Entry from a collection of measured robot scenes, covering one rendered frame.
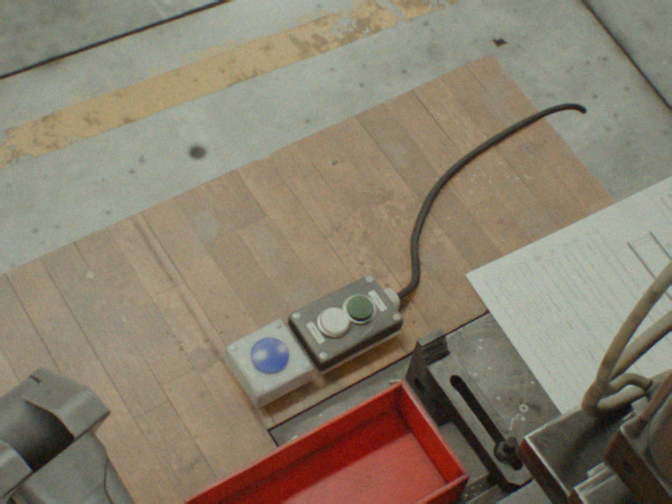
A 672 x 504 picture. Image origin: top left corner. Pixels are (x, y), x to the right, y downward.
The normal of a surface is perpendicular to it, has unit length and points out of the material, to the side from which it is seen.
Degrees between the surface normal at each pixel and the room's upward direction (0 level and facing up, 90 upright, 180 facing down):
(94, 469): 18
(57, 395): 46
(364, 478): 0
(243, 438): 0
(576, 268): 1
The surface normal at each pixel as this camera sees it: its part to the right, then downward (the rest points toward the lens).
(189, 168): 0.09, -0.51
